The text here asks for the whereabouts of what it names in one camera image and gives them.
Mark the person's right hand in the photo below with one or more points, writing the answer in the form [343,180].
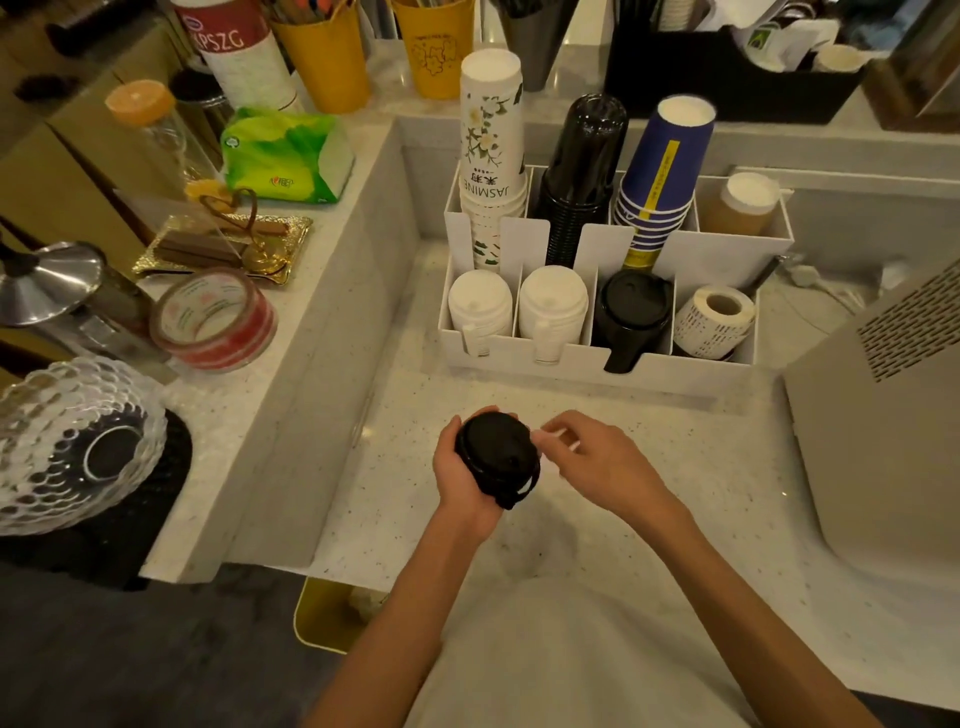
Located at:
[611,469]

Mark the person's left hand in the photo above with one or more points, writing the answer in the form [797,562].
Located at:
[454,487]

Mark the person's right thumb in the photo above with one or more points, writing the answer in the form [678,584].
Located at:
[551,442]

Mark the person's left thumb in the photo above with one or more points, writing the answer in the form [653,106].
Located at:
[469,418]

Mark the black cup with lid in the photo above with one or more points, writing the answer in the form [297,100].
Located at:
[496,454]

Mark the person's right forearm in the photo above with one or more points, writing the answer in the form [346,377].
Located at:
[750,630]

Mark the person's left forearm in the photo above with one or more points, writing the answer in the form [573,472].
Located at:
[397,637]

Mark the stack of white lids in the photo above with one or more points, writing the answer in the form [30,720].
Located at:
[480,304]
[553,304]

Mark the stack of black lids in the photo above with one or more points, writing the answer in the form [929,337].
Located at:
[631,315]

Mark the white label roll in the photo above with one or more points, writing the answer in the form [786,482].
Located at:
[701,326]

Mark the white compartment organizer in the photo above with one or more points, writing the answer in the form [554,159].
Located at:
[697,255]

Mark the yellow bin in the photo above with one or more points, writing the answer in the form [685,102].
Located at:
[326,611]

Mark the red printed tape roll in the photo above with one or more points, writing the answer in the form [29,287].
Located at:
[225,337]

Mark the gold tray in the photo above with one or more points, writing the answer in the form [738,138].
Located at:
[289,225]

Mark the stack of black cups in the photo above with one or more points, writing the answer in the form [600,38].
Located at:
[583,172]

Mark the gold hook stand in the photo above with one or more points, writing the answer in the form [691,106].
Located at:
[259,240]

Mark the stack of white floral cups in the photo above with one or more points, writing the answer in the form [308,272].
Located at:
[491,142]

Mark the stack of blue cups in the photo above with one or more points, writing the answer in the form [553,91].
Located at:
[660,180]

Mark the brown paper cup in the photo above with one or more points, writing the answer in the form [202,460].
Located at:
[739,204]

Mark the green tissue pack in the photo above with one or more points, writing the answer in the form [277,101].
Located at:
[289,154]

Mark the black mat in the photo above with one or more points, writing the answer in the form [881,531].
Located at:
[161,510]

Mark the beige machine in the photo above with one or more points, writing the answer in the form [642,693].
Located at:
[877,450]

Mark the yellow cup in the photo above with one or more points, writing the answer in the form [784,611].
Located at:
[435,52]
[326,64]

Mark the dark metal cup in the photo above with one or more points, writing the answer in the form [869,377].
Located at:
[538,45]

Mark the black caddy box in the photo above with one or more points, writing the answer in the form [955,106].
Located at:
[697,82]

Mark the clear glass bowl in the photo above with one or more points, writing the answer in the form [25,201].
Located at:
[52,435]

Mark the dark jar with black lid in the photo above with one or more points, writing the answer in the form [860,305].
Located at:
[199,94]

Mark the glass bottle with orange lid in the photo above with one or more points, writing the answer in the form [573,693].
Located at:
[161,127]

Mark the white and red canister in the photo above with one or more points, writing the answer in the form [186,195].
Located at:
[240,52]

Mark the white paper packets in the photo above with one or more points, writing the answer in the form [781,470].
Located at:
[780,41]

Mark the small white paper cup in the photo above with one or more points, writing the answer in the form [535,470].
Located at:
[838,58]

